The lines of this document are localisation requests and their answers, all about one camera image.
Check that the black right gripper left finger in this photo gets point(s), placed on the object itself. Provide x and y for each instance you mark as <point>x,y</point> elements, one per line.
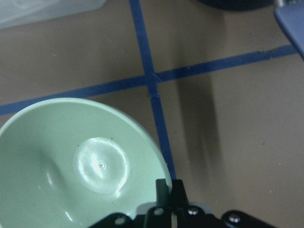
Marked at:
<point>162,193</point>

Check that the green bowl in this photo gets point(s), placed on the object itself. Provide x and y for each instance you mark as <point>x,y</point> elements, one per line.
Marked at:
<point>69,162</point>

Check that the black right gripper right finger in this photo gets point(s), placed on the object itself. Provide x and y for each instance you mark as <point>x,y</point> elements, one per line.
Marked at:
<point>178,195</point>

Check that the dark blue saucepan with lid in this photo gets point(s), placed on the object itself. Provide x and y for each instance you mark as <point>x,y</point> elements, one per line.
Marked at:
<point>289,15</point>

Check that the clear plastic food container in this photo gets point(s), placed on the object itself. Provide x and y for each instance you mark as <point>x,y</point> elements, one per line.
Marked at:
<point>21,12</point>

